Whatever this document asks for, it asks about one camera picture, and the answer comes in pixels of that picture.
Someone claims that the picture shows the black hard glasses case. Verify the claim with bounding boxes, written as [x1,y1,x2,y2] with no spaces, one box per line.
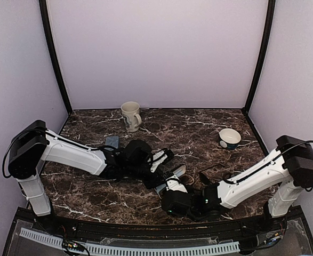
[155,164,196,197]

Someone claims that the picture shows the brown tortoiseshell sunglasses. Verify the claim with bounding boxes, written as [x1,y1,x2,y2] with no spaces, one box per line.
[180,174,195,186]

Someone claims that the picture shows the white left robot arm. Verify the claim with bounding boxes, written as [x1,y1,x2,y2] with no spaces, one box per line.
[2,120,167,233]

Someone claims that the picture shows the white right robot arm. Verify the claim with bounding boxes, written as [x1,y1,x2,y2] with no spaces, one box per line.
[161,135,313,231]

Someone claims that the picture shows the blue textured glasses case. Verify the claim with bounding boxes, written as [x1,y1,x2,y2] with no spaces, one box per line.
[105,136,119,148]

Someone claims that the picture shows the cream ceramic mug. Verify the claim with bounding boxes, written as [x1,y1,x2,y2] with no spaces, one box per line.
[121,101,142,132]

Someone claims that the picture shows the white and green bowl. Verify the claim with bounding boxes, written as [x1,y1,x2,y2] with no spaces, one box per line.
[219,128,242,150]

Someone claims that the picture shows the black frame sunglasses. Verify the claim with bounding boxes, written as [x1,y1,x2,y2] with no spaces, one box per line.
[198,163,225,185]

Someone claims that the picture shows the white slotted cable duct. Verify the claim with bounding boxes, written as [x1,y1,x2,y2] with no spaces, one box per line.
[19,228,240,255]

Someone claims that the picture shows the left black frame post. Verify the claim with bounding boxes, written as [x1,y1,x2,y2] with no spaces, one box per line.
[38,0,73,115]

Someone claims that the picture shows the black frame post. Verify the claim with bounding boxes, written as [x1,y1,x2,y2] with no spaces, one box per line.
[38,0,73,115]
[243,0,276,115]

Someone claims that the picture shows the right black frame post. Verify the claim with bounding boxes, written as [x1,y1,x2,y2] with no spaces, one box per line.
[243,0,276,115]

